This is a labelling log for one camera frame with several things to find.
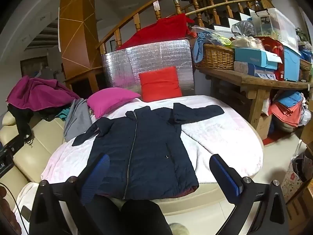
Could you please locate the floral paper bag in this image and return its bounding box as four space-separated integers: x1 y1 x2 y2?
281 164 304 204

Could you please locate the magenta pillow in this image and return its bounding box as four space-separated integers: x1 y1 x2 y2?
87 88 142 119

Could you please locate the white patterned box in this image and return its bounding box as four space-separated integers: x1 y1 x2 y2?
233 61 258 75

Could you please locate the person's left leg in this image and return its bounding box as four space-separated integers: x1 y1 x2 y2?
93 195 124 235

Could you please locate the person's leg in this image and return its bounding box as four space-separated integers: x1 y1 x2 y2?
121 199 173 235
93 195 124 235

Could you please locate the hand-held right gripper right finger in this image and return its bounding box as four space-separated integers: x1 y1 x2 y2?
210 154 291 235

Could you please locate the red cloth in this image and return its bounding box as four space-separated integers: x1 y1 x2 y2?
116 13 196 51

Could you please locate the magenta garment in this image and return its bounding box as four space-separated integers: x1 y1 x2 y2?
7 75 81 112

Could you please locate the blue cloth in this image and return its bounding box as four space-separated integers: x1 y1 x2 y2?
193 31 216 64

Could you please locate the brown cardboard box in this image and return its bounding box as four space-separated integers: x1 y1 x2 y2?
254 113 273 140

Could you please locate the white cloth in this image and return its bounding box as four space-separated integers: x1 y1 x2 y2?
12 182 40 227

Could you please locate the blue plastic bin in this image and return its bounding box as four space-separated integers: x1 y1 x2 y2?
282 42 302 82

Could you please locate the pale pink embossed blanket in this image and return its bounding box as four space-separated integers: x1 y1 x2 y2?
41 94 264 184

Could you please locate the red gift box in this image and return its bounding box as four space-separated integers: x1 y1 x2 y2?
254 37 285 81

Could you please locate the wooden side table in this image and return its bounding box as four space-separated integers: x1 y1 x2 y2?
196 66 313 134

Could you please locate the navy padded jacket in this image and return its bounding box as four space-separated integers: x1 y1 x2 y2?
73 103 225 200

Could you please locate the grey garment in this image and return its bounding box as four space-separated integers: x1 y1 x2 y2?
64 98 93 142

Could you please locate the wooden stair railing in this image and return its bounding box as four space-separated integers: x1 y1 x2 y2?
95 0 273 55

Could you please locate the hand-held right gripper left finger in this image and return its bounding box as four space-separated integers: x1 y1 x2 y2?
29 153 111 235

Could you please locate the teal garment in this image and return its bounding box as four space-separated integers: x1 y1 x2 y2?
55 109 70 122

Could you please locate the person's right leg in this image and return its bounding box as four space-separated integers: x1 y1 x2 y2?
121 199 173 235

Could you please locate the orange wooden pillar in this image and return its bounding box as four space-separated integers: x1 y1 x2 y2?
59 0 100 89

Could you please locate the silver foil insulation board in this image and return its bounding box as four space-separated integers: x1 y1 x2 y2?
101 39 195 96

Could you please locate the plastic bag with dark contents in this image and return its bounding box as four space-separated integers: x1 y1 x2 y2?
231 21 256 39

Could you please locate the clear plastic storage bin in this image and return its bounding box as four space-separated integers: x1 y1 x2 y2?
251 8 299 47

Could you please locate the light blue cardboard box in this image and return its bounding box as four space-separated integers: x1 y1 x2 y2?
234 48 283 70

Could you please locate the stack of folded cloths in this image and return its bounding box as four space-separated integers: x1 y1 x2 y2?
270 90 308 128

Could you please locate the small wicker basket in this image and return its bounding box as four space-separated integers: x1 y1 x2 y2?
300 59 313 72

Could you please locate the red cushion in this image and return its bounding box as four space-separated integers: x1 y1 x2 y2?
139 66 183 102

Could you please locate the black cable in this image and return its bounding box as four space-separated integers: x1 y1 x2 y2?
0 183 23 235

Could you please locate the black garment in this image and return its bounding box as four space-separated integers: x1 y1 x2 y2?
7 104 35 144

